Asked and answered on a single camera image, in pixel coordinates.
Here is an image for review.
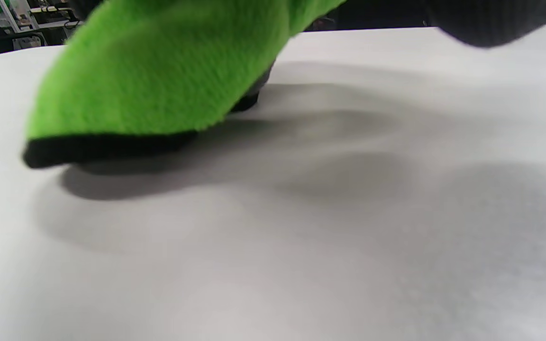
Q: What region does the person's left hand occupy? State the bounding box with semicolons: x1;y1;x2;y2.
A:
67;0;546;49

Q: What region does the green microfiber cloth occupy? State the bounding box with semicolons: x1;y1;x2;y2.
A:
22;0;347;170

